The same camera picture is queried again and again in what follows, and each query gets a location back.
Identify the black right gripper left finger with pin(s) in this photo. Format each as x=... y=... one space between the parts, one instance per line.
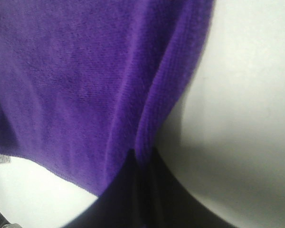
x=119 y=205

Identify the purple microfibre towel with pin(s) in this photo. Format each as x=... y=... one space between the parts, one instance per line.
x=83 y=82

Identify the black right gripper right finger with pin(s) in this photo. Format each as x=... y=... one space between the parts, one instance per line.
x=167 y=204

